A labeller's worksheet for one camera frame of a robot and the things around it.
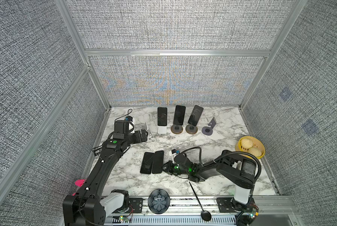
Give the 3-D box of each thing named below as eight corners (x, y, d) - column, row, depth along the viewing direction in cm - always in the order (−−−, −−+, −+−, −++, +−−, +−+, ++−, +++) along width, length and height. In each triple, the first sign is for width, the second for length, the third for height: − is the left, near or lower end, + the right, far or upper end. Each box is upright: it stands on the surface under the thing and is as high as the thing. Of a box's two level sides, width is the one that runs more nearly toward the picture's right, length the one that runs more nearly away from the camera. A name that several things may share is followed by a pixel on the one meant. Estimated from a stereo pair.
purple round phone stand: (202, 133, 105) (205, 124, 96) (209, 126, 109) (212, 116, 100) (208, 137, 103) (212, 128, 94) (215, 129, 107) (219, 120, 98)
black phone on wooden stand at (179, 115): (172, 128, 105) (173, 114, 93) (175, 119, 111) (176, 104, 98) (181, 130, 104) (183, 115, 92) (183, 121, 110) (185, 106, 97)
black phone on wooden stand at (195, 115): (186, 128, 107) (189, 113, 94) (192, 119, 112) (195, 104, 100) (193, 131, 105) (197, 117, 92) (199, 122, 110) (203, 107, 98)
